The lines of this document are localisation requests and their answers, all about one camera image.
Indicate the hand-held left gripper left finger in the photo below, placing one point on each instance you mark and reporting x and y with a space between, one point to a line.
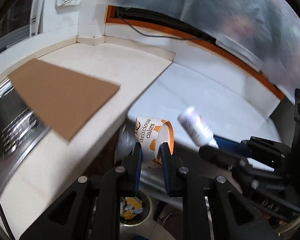
138 160

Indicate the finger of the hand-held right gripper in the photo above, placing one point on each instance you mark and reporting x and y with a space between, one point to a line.
230 143
215 155

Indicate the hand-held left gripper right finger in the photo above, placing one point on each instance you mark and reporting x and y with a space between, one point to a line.
165 165

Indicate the white orange paper cup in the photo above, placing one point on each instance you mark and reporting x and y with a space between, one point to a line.
150 135

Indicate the small white bottle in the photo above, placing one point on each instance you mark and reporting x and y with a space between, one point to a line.
192 125

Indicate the round trash can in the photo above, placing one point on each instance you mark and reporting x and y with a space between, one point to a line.
148 205

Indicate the foil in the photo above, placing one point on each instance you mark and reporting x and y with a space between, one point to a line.
135 210

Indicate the clear plastic bag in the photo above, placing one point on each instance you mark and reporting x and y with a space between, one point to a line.
125 142

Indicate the brown cardboard sheet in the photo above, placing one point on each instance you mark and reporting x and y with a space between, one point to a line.
65 95

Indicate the translucent plastic sheet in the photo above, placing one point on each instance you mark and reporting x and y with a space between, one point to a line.
240 17

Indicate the steel sink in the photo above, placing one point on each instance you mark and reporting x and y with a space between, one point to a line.
10 130

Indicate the window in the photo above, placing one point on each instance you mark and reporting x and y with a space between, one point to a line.
5 17

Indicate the orange wooden frame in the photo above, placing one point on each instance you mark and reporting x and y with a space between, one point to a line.
240 60

